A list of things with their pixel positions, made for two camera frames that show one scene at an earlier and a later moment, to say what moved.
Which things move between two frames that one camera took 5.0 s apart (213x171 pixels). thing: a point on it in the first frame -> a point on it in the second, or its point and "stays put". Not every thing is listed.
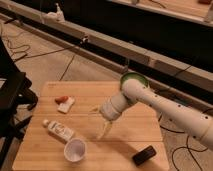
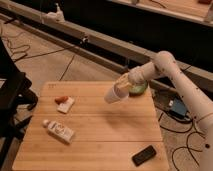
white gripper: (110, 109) -> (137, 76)
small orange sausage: (62, 99) stays put
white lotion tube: (59, 130) stays put
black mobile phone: (142, 156) stays put
